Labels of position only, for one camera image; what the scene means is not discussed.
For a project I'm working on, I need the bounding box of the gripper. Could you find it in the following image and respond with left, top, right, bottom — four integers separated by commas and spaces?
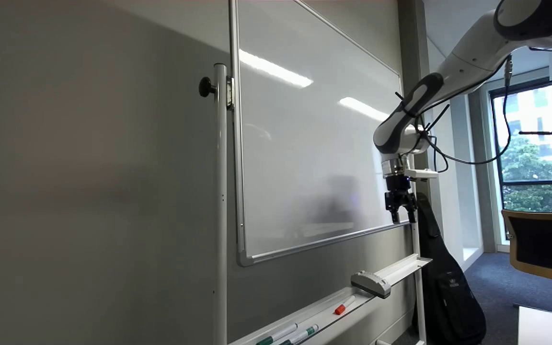
384, 175, 418, 224

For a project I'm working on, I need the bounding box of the grey eraser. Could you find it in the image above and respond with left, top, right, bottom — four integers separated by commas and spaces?
351, 270, 392, 299

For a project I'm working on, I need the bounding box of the whiteboard tray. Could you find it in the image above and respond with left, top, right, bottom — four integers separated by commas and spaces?
228, 254, 433, 345

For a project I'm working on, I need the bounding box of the black guitar bag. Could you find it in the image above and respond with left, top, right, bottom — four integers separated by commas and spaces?
412, 192, 487, 345

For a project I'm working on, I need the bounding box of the whiteboard on stand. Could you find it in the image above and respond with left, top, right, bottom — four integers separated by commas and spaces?
198, 0, 433, 345

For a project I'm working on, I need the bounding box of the red marker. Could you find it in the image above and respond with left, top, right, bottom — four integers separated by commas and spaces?
334, 295, 356, 316

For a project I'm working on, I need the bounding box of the window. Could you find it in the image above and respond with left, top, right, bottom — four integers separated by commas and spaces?
489, 76, 552, 246

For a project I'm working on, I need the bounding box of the wooden chair with black pad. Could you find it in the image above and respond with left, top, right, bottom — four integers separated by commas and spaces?
501, 209, 552, 317

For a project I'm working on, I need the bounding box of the green marker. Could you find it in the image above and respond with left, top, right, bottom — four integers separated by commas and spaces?
256, 323, 299, 345
278, 324, 319, 345

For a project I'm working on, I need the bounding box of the white table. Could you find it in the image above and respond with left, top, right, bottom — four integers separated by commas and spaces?
517, 305, 552, 345

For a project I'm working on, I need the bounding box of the black whiteboard knob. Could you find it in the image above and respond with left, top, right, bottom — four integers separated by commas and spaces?
198, 76, 218, 99

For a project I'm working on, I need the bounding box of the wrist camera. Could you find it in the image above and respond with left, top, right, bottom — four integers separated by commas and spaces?
407, 168, 439, 181

